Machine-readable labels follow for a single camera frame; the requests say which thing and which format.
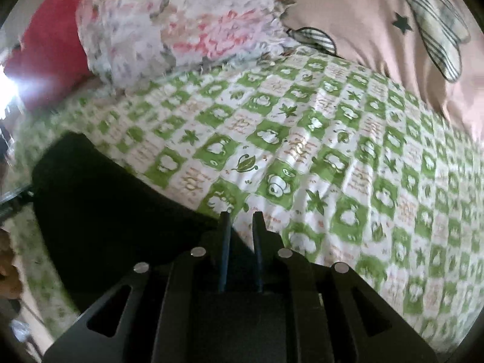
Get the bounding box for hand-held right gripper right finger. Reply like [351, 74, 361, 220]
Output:
[251, 211, 439, 363]

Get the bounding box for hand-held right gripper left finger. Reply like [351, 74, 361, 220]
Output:
[43, 211, 233, 363]

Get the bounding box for black pants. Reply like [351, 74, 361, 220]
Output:
[31, 132, 258, 312]

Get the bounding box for green checkered bed sheet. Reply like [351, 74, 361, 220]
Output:
[8, 47, 482, 356]

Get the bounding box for floral fluffy pillow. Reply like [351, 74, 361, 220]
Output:
[76, 0, 299, 91]

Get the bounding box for pink quilt with moon print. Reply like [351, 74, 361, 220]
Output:
[270, 0, 484, 146]

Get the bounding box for red pillow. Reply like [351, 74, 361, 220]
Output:
[3, 0, 131, 112]

